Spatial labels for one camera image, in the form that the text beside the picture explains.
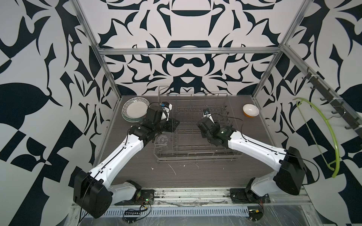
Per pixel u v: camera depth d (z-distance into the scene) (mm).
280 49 912
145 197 728
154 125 579
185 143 944
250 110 1096
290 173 401
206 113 700
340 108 558
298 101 792
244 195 684
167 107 683
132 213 726
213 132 604
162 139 813
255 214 711
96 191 373
